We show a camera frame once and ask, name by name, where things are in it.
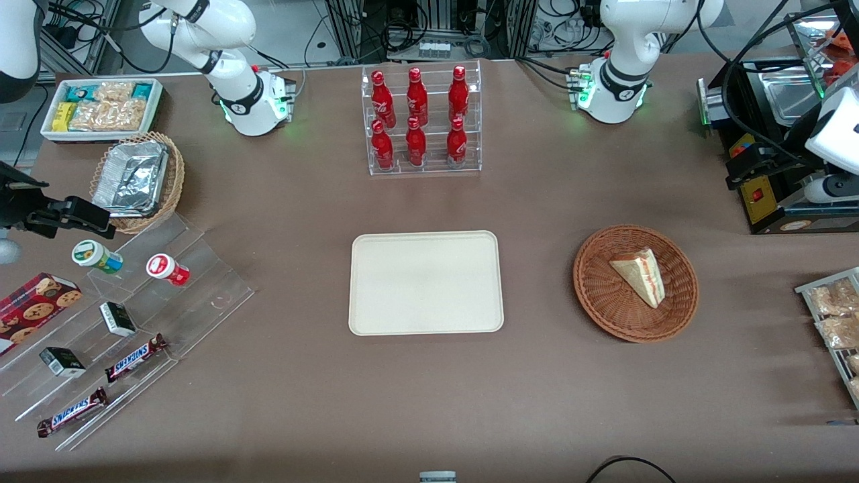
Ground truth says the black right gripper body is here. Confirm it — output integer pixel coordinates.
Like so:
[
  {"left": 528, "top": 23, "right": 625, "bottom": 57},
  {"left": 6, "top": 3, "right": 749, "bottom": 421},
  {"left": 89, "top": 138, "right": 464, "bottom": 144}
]
[{"left": 0, "top": 163, "right": 68, "bottom": 233}]

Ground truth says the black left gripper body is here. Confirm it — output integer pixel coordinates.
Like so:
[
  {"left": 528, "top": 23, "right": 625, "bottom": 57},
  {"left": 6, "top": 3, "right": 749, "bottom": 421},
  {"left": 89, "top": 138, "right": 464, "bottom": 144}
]
[{"left": 765, "top": 117, "right": 817, "bottom": 172}]

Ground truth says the triangle sandwich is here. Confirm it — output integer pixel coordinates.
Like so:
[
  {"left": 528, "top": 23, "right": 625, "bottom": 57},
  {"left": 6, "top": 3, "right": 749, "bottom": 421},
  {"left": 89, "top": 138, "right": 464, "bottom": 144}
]
[{"left": 609, "top": 248, "right": 666, "bottom": 309}]

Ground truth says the stainless steel tray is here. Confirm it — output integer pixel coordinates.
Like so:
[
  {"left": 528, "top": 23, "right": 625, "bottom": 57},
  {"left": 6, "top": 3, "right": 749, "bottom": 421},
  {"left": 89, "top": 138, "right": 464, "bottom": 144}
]
[{"left": 760, "top": 66, "right": 833, "bottom": 129}]

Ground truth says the aluminium foil tray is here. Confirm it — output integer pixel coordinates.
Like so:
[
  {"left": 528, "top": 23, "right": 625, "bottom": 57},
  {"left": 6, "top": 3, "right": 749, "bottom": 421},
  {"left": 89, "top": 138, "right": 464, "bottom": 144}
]
[{"left": 92, "top": 140, "right": 169, "bottom": 218}]

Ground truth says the light brown wicker basket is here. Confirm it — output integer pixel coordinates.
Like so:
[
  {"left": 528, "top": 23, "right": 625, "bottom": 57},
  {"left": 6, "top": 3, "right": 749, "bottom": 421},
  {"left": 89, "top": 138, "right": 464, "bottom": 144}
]
[{"left": 89, "top": 131, "right": 186, "bottom": 235}]

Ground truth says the tray of packaged snacks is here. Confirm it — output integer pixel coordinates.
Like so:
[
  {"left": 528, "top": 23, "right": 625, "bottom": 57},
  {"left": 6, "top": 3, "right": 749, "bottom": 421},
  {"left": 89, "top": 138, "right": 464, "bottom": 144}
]
[{"left": 795, "top": 266, "right": 859, "bottom": 411}]

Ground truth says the round brown wicker basket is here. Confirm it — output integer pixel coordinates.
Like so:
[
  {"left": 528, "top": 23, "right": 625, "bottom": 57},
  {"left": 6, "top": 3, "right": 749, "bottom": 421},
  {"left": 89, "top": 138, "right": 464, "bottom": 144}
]
[{"left": 573, "top": 225, "right": 699, "bottom": 343}]

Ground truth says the cream plastic tray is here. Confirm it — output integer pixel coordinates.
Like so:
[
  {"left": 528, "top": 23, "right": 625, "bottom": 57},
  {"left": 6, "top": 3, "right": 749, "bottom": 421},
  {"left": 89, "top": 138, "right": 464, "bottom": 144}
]
[{"left": 348, "top": 231, "right": 505, "bottom": 336}]

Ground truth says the yellow control box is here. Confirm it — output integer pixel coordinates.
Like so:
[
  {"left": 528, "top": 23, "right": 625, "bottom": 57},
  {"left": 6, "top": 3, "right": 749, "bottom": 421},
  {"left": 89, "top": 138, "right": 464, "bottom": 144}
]
[{"left": 738, "top": 173, "right": 783, "bottom": 225}]

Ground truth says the green lid snack cup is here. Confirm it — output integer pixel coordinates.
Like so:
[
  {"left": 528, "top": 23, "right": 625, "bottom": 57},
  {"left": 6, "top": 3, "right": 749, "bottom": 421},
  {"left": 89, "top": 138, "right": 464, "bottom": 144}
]
[{"left": 72, "top": 239, "right": 124, "bottom": 275}]

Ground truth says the black equipment stand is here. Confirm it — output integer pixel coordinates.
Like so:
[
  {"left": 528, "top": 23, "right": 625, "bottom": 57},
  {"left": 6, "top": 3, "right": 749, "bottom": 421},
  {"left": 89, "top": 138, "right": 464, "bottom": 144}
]
[{"left": 696, "top": 10, "right": 859, "bottom": 235}]

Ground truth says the red cookie box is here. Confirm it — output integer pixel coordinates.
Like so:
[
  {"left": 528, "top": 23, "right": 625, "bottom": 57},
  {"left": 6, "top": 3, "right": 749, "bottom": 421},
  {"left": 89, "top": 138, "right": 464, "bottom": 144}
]
[{"left": 0, "top": 272, "right": 83, "bottom": 357}]

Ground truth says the yellow snack packet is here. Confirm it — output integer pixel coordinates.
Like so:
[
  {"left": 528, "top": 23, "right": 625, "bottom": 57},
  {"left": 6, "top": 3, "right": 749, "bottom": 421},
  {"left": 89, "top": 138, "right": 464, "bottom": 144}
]
[{"left": 52, "top": 102, "right": 79, "bottom": 133}]

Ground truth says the red lid snack cup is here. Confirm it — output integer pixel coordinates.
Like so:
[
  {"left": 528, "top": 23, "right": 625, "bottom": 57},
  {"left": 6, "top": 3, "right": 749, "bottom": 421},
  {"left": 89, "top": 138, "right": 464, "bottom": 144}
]
[{"left": 146, "top": 254, "right": 191, "bottom": 287}]

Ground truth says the large clear cookie bag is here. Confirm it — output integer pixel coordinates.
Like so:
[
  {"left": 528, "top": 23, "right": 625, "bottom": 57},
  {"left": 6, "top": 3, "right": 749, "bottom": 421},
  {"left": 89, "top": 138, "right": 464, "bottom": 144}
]
[{"left": 69, "top": 99, "right": 148, "bottom": 133}]

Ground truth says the small black box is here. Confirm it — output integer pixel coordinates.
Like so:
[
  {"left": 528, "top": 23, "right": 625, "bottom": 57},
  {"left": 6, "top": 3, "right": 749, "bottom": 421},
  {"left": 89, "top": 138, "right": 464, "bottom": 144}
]
[
  {"left": 99, "top": 301, "right": 138, "bottom": 337},
  {"left": 39, "top": 346, "right": 87, "bottom": 378}
]

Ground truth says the white plastic snack bin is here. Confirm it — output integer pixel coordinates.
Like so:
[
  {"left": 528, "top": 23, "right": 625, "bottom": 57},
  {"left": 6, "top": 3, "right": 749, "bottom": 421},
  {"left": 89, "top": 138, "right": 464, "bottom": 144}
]
[{"left": 40, "top": 78, "right": 164, "bottom": 144}]

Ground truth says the small clear cookie bag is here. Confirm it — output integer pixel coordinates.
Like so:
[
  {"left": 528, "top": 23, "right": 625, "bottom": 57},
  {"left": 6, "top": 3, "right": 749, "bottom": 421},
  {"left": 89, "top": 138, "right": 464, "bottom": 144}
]
[{"left": 94, "top": 81, "right": 136, "bottom": 103}]

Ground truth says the clear acrylic stepped display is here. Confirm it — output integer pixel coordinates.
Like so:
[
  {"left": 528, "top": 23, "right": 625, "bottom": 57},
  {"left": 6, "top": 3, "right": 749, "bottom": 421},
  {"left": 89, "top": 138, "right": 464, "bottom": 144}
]
[{"left": 0, "top": 213, "right": 256, "bottom": 452}]

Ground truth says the Snickers chocolate bar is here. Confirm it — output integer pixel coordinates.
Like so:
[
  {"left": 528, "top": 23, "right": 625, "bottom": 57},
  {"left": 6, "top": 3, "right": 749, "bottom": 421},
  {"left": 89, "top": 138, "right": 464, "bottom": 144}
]
[
  {"left": 36, "top": 386, "right": 110, "bottom": 439},
  {"left": 104, "top": 333, "right": 169, "bottom": 384}
]

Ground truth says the red cola bottle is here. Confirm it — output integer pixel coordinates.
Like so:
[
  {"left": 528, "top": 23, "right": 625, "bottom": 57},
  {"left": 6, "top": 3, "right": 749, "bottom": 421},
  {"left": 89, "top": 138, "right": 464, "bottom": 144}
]
[
  {"left": 371, "top": 120, "right": 395, "bottom": 170},
  {"left": 405, "top": 117, "right": 427, "bottom": 168},
  {"left": 446, "top": 117, "right": 468, "bottom": 167},
  {"left": 371, "top": 70, "right": 397, "bottom": 129},
  {"left": 448, "top": 65, "right": 470, "bottom": 123},
  {"left": 406, "top": 67, "right": 429, "bottom": 126}
]

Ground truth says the clear acrylic bottle rack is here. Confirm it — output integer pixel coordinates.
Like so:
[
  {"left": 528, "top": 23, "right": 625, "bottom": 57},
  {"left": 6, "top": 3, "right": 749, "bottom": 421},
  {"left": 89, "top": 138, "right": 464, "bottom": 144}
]
[{"left": 361, "top": 60, "right": 483, "bottom": 176}]

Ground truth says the thick black cable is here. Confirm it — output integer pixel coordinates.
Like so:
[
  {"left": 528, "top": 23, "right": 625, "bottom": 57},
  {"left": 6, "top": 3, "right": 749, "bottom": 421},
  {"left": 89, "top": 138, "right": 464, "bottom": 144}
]
[{"left": 695, "top": 0, "right": 859, "bottom": 170}]

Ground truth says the thin black cable loop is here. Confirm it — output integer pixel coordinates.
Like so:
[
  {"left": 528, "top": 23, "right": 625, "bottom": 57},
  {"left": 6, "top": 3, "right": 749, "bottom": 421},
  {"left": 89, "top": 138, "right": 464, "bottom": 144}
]
[{"left": 585, "top": 455, "right": 679, "bottom": 483}]

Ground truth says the aluminium frame rack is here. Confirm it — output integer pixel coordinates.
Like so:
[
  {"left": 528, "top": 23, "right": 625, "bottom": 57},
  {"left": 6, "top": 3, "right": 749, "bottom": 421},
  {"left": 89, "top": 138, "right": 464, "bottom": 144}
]
[{"left": 325, "top": 0, "right": 539, "bottom": 62}]

